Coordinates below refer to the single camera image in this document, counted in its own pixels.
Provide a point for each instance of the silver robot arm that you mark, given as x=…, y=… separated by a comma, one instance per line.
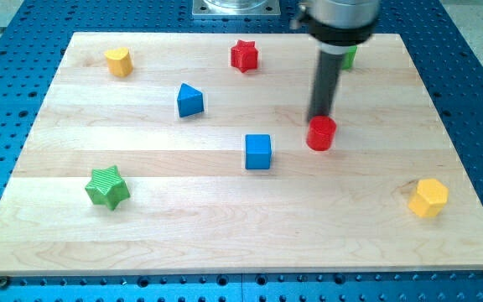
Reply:
x=337, y=24

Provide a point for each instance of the yellow hexagon block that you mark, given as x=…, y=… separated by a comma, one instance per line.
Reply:
x=428, y=198

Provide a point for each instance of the blue cube block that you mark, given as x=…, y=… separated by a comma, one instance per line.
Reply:
x=258, y=151

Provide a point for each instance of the blue triangle block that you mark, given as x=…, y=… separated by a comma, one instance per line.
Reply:
x=190, y=101

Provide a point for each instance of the red cylinder block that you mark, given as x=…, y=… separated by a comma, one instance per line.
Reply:
x=321, y=133

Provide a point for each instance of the light wooden board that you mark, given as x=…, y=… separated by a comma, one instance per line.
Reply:
x=193, y=206

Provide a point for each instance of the red star block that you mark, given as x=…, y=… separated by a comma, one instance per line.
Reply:
x=244, y=55

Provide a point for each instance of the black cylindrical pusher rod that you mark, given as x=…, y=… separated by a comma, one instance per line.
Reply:
x=326, y=77

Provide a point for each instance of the green star block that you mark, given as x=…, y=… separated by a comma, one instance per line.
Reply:
x=107, y=187

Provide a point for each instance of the yellow heart block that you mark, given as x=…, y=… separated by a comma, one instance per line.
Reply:
x=119, y=61

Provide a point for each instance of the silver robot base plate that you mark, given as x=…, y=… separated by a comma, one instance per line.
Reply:
x=211, y=8

